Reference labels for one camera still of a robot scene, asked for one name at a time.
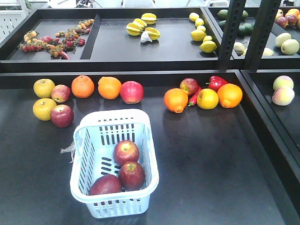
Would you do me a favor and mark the red chili pepper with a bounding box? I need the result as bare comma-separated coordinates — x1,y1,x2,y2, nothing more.
187,86,202,106

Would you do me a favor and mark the orange right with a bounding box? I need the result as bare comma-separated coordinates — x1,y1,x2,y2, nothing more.
217,83,243,108

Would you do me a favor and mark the peach back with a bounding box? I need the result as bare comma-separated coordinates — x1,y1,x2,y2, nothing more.
273,75,294,90

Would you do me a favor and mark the yellow apple upper left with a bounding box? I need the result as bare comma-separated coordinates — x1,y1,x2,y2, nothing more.
33,78,55,98

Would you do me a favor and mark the yellow orange fruit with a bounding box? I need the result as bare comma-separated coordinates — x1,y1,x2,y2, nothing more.
196,89,218,110

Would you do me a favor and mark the yellow apple lower left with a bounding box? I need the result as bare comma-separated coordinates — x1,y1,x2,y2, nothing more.
32,98,57,121

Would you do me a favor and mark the peach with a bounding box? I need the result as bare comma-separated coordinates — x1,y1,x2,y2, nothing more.
272,86,295,106
273,75,294,90

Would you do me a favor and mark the bruised red apple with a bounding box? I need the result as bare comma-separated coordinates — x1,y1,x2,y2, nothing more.
180,78,199,96

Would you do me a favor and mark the black wooden display stand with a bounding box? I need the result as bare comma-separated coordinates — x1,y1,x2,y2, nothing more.
0,7,300,225

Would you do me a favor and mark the white garlic bulb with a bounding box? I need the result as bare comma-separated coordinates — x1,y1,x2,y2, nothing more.
140,31,153,43

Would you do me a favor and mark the orange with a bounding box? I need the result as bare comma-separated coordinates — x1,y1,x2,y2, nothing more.
164,88,188,113
98,76,122,100
71,75,95,98
217,83,243,108

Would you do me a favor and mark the orange far left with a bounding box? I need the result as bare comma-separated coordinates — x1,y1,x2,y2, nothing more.
71,75,95,98

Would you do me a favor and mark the red apple far left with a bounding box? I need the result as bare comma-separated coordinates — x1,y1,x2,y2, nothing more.
120,81,144,104

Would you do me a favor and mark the red bell pepper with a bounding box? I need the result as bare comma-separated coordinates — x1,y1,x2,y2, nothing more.
206,75,228,92

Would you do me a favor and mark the light blue plastic basket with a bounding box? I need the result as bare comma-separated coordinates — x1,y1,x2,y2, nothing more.
70,109,159,218

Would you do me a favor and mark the dark red apple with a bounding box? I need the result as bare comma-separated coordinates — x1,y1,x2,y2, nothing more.
119,161,145,191
89,174,122,195
51,105,74,128

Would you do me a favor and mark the peach front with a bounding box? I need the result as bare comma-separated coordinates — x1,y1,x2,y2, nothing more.
272,86,295,106

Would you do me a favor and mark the small pink red apple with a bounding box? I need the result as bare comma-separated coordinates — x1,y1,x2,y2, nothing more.
51,84,70,103

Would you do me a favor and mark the black shelf upright post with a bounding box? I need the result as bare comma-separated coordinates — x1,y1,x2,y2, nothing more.
217,0,246,71

